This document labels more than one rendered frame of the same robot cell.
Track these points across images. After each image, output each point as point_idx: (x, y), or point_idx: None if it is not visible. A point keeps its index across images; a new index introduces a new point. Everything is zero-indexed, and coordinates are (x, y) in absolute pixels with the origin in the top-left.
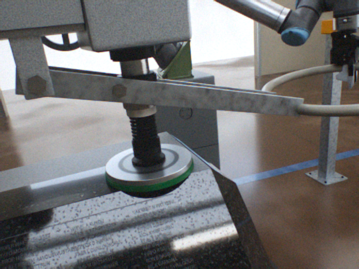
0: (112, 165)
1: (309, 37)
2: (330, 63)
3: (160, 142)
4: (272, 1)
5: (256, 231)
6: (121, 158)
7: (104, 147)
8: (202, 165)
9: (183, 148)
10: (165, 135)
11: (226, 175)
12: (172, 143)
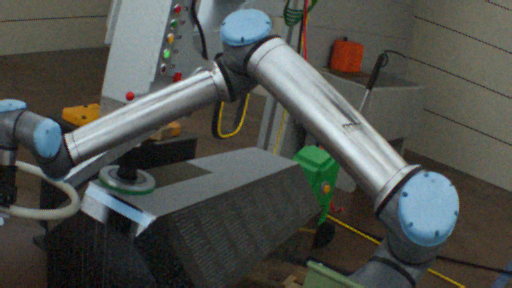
0: (145, 174)
1: (40, 167)
2: (15, 200)
3: (146, 204)
4: (86, 124)
5: (62, 220)
6: (147, 178)
7: (189, 203)
8: (95, 182)
9: (113, 182)
10: (152, 212)
11: (87, 213)
12: (134, 202)
